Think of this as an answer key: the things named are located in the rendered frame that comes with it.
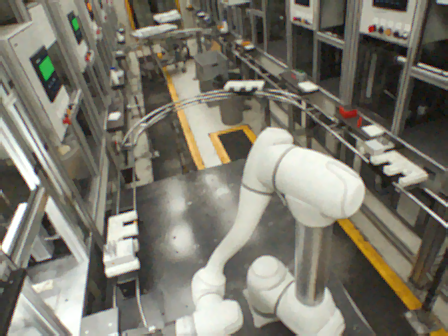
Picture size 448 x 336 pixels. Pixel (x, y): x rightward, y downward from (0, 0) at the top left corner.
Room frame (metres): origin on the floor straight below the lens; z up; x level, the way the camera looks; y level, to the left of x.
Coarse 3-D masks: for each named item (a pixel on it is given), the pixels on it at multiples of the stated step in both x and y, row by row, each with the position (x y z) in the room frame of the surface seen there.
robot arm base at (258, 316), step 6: (246, 294) 0.79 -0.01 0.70; (252, 306) 0.72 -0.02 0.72; (252, 312) 0.71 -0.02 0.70; (258, 312) 0.69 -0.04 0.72; (258, 318) 0.68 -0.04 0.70; (264, 318) 0.67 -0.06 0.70; (270, 318) 0.67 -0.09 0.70; (276, 318) 0.67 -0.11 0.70; (258, 324) 0.65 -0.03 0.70; (264, 324) 0.65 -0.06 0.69
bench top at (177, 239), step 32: (128, 192) 1.71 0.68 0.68; (160, 192) 1.65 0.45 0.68; (192, 192) 1.60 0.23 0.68; (224, 192) 1.54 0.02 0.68; (160, 224) 1.35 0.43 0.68; (192, 224) 1.30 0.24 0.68; (224, 224) 1.26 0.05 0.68; (288, 224) 1.18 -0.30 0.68; (160, 256) 1.11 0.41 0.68; (192, 256) 1.07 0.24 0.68; (256, 256) 1.00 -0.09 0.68; (288, 256) 0.97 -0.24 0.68; (160, 288) 0.91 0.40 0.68; (224, 288) 0.85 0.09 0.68; (128, 320) 0.77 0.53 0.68; (160, 320) 0.75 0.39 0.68; (352, 320) 0.62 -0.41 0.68
